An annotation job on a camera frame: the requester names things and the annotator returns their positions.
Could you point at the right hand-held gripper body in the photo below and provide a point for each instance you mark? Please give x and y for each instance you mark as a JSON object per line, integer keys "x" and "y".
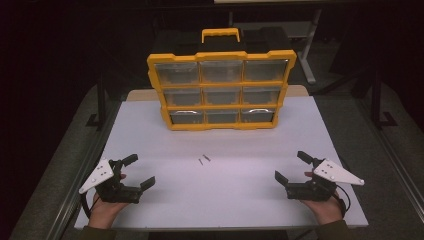
{"x": 310, "y": 191}

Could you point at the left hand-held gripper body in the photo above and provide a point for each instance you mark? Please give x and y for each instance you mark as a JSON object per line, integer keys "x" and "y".
{"x": 111, "y": 191}

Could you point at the plain clear plastic drawer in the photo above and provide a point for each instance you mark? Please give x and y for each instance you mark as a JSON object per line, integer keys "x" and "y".
{"x": 221, "y": 71}

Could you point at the yellow black organizer cabinet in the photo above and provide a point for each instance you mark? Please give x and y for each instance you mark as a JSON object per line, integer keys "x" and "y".
{"x": 221, "y": 56}

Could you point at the person's left hand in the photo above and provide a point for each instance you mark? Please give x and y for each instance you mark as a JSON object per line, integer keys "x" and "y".
{"x": 103, "y": 213}

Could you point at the person's right hand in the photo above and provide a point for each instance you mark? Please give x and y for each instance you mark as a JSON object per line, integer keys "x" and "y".
{"x": 326, "y": 210}

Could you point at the black metal stand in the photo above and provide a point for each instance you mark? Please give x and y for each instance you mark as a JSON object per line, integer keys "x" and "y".
{"x": 101, "y": 103}
{"x": 377, "y": 100}

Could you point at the grid of clear drawers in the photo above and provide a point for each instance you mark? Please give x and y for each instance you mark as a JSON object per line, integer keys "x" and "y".
{"x": 176, "y": 73}

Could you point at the white desk with metal legs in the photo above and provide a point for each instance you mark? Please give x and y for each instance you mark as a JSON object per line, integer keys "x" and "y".
{"x": 308, "y": 43}

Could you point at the metal frame rail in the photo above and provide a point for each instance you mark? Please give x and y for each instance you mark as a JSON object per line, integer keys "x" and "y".
{"x": 76, "y": 188}
{"x": 396, "y": 166}

